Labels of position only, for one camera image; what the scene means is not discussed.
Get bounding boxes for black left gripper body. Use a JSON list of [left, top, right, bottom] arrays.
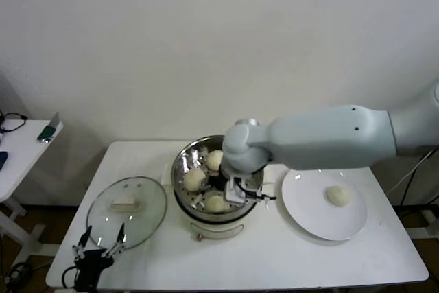
[[74, 248, 117, 290]]

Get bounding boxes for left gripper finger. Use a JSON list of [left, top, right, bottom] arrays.
[[102, 222, 127, 259], [71, 225, 93, 263]]

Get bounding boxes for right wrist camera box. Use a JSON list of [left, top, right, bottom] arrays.
[[224, 176, 250, 204]]

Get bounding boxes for white furniture foot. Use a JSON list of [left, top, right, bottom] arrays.
[[420, 209, 439, 229]]

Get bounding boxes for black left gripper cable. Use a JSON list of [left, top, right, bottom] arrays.
[[60, 264, 78, 290]]

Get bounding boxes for stainless steel steamer basket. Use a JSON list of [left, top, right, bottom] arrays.
[[160, 134, 276, 221]]

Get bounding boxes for white side table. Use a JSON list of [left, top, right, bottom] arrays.
[[0, 119, 65, 259]]

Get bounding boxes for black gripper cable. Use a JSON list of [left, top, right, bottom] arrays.
[[60, 264, 78, 290], [236, 179, 277, 210]]

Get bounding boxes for white wall cable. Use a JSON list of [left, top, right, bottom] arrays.
[[388, 147, 439, 194]]

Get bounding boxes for black floor cables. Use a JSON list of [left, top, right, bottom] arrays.
[[6, 261, 34, 285]]

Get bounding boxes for white electric cooker base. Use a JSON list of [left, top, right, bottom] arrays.
[[174, 189, 263, 242]]

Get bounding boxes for white steamed baozi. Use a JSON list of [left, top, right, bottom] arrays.
[[204, 195, 230, 213], [206, 150, 224, 172], [184, 168, 206, 193], [324, 185, 353, 207]]

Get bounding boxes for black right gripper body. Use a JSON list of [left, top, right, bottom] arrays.
[[204, 172, 228, 193]]

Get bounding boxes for black wall cable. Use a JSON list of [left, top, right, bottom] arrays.
[[400, 161, 425, 207]]

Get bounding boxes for glass lid cream handle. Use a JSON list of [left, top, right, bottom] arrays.
[[86, 176, 168, 251]]

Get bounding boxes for black cable on side table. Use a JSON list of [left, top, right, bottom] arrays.
[[0, 110, 28, 134]]

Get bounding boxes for white round plate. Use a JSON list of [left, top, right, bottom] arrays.
[[279, 163, 368, 246]]

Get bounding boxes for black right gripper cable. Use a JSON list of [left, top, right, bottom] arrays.
[[236, 179, 277, 210]]

